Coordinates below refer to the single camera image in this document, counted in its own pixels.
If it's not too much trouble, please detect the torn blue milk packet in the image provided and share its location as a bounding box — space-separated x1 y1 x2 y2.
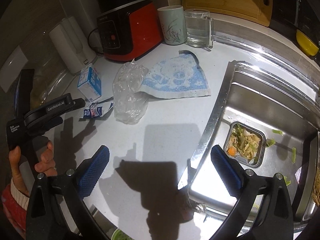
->
79 97 113 121

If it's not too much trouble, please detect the blue white dish towel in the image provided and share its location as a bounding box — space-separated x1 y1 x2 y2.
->
139 50 211 99

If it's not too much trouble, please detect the red knit sleeve forearm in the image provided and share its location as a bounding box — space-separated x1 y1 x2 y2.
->
1 179 29 239

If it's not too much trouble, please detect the green perforated trash basket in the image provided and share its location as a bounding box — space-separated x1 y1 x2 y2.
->
111 229 133 240

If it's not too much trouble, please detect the person's left hand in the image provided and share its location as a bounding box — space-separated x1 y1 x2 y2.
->
8 140 58 197

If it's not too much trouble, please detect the metal tray of food scraps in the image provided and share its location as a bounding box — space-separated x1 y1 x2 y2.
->
223 121 266 168

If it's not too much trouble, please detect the clear plastic bag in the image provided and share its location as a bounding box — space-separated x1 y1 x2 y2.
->
112 60 149 125

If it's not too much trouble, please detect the blue white milk carton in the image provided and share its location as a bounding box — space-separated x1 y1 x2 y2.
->
77 64 102 102

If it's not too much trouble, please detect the stainless steel sink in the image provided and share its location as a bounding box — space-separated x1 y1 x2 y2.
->
178 61 319 232

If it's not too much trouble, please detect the white electric kettle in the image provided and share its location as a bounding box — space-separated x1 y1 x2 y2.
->
49 16 97 75

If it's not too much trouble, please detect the red black appliance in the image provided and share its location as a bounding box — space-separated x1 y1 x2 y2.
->
97 0 163 62

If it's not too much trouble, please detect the yellow bowl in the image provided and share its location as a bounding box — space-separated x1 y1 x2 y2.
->
296 29 319 56

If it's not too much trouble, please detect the clear glass mug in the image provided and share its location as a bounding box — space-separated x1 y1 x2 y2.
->
184 9 214 51

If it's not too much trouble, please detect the ceramic floral cup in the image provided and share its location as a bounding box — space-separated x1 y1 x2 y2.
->
157 5 187 46

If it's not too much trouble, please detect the white wall socket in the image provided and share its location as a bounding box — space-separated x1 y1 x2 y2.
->
0 46 28 93

